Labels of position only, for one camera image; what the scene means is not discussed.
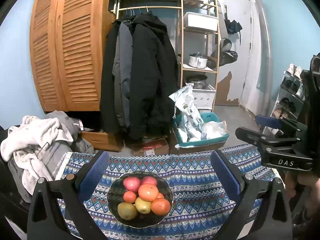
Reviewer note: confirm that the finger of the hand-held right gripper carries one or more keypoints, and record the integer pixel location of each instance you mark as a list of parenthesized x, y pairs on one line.
[(250, 135), (268, 121)]

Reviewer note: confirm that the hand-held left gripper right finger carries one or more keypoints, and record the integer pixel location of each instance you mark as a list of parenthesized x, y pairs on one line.
[(226, 172)]

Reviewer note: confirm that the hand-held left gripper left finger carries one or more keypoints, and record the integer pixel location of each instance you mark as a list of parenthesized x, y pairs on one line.
[(95, 172)]

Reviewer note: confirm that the red apple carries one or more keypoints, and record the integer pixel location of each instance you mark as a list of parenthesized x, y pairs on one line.
[(149, 180), (131, 183)]

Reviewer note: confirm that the small orange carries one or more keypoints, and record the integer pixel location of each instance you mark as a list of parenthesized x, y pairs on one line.
[(160, 195), (129, 196)]

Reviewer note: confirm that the yellow apple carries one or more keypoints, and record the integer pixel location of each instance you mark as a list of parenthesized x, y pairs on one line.
[(127, 210)]

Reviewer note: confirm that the large orange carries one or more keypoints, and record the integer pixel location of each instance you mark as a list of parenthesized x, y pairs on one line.
[(148, 192), (160, 206)]

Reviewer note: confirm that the yellow pear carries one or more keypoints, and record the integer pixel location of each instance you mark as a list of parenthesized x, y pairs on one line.
[(143, 205)]

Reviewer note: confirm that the dark glass bowl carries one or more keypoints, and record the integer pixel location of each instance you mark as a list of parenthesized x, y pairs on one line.
[(140, 220)]

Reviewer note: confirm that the person's right hand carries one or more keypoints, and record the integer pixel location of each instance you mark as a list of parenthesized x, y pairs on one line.
[(308, 183)]

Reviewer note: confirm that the group of assorted shoes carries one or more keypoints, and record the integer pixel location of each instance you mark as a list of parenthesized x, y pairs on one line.
[(287, 103)]

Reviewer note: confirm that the shoe rack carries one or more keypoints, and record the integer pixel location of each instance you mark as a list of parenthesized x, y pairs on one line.
[(285, 92)]

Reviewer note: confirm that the wooden drawer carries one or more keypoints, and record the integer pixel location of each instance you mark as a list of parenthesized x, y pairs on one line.
[(97, 138)]

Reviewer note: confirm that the clear plastic bag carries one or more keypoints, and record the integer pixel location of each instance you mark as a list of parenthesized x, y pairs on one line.
[(215, 130)]

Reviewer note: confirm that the blue patterned tablecloth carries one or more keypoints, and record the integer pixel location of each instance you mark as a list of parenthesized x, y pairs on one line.
[(190, 180)]

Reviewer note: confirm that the teal plastic crate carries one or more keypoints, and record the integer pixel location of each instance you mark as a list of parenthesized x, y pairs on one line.
[(200, 142)]

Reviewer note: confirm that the grey clothes pile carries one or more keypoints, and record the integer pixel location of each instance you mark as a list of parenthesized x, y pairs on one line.
[(55, 160)]

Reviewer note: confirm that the white patterned storage box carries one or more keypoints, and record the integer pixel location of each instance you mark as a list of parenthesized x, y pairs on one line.
[(203, 97)]

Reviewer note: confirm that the red label cardboard box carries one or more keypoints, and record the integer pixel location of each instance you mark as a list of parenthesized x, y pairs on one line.
[(152, 148)]

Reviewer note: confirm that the white rice bag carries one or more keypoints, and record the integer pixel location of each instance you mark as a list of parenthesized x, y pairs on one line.
[(188, 115)]

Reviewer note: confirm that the grey metal pipe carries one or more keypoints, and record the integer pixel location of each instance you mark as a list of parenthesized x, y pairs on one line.
[(265, 55)]

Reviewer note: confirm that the white door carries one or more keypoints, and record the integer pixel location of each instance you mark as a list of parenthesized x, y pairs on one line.
[(240, 55)]

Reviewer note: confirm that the white fleece blanket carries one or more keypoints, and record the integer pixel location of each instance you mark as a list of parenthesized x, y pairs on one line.
[(32, 135)]

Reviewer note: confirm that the steel pot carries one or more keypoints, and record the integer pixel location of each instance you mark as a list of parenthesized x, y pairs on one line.
[(198, 81)]

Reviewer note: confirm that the dark olive hanging bag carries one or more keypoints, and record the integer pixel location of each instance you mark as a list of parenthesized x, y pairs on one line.
[(225, 57)]

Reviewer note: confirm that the grey hanging bag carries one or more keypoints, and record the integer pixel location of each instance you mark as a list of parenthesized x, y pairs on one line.
[(226, 45)]

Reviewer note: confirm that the white pot with lid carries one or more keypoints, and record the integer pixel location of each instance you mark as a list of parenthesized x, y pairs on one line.
[(197, 60)]

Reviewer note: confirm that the black jacket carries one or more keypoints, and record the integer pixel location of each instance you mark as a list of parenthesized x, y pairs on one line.
[(107, 80)]

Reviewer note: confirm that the grey jacket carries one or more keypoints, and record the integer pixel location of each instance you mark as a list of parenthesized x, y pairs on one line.
[(122, 80)]

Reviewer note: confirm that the dark folded umbrella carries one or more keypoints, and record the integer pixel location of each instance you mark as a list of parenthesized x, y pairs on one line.
[(232, 26)]

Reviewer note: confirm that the black hooded coat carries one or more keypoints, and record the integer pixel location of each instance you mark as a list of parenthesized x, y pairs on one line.
[(150, 80)]

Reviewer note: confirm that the wooden garment rack with shelves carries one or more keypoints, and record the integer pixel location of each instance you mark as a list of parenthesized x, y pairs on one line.
[(180, 42)]

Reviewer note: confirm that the wooden louvered wardrobe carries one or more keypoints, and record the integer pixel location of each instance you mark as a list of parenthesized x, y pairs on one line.
[(72, 55)]

